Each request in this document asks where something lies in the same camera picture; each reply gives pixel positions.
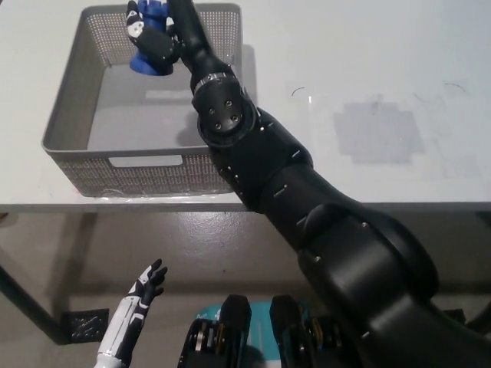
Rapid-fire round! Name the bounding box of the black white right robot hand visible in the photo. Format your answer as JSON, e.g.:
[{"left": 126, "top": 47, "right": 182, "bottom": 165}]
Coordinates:
[{"left": 126, "top": 0, "right": 231, "bottom": 87}]

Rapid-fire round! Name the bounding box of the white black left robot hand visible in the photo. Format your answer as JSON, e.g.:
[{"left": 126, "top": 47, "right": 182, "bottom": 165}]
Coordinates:
[{"left": 95, "top": 258, "right": 169, "bottom": 363}]

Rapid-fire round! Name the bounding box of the blue rook chess piece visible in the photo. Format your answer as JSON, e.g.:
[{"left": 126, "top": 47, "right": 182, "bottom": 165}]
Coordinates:
[{"left": 129, "top": 0, "right": 176, "bottom": 77}]

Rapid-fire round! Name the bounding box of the black metal table leg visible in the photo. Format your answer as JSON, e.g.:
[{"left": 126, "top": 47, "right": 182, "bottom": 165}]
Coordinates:
[{"left": 0, "top": 245, "right": 69, "bottom": 345}]

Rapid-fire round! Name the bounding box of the black teal robot body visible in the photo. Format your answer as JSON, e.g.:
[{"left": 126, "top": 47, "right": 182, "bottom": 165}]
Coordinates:
[{"left": 176, "top": 294, "right": 341, "bottom": 368}]

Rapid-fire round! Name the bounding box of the grey perforated plastic basket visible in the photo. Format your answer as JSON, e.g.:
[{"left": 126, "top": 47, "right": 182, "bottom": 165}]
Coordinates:
[{"left": 41, "top": 2, "right": 246, "bottom": 199}]

